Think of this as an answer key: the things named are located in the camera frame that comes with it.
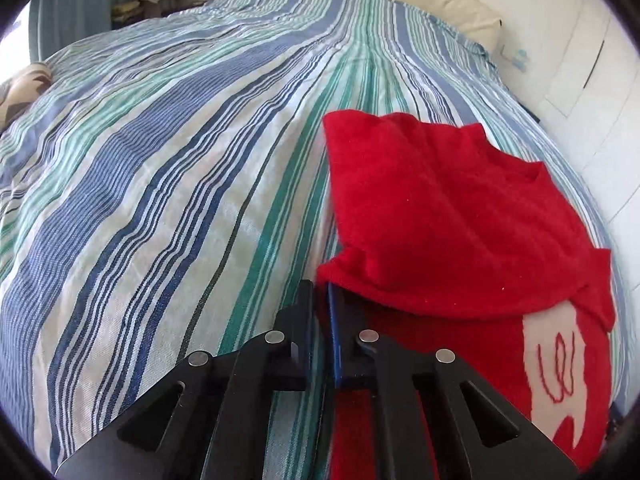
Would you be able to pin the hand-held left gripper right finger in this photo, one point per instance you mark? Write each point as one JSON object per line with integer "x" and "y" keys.
{"x": 336, "y": 330}

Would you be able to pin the red sweater with white print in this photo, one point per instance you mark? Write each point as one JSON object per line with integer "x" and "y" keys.
{"x": 440, "y": 210}

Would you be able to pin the white wardrobe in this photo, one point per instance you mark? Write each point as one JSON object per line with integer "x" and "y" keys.
{"x": 585, "y": 60}

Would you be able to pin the white wall outlet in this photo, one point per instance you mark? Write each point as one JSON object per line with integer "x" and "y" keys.
{"x": 520, "y": 57}

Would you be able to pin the beige patterned pillow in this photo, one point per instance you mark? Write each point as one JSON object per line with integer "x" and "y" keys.
{"x": 25, "y": 90}

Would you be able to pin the teal curtain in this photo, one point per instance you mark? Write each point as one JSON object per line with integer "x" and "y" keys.
{"x": 70, "y": 5}

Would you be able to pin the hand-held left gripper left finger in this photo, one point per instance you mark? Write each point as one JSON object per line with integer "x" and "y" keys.
{"x": 300, "y": 320}

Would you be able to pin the blue green striped bedspread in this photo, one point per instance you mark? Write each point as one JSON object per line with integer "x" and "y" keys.
{"x": 175, "y": 170}

